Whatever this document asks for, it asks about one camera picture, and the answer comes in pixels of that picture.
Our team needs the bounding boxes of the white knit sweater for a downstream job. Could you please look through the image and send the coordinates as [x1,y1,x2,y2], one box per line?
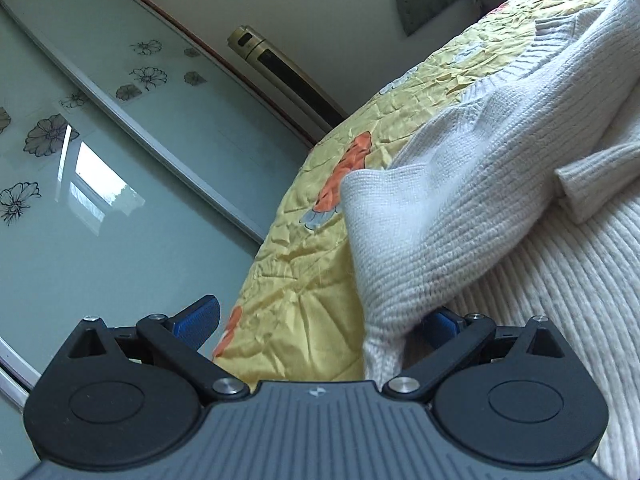
[341,0,639,479]

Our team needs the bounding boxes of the yellow carrot print quilt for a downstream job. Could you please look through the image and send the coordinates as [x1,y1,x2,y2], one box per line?
[214,0,606,385]

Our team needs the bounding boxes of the glass floral wardrobe sliding doors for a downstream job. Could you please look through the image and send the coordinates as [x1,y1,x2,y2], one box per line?
[0,0,317,480]

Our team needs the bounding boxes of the gold tower air conditioner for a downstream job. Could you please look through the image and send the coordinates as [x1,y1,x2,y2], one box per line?
[227,25,348,144]

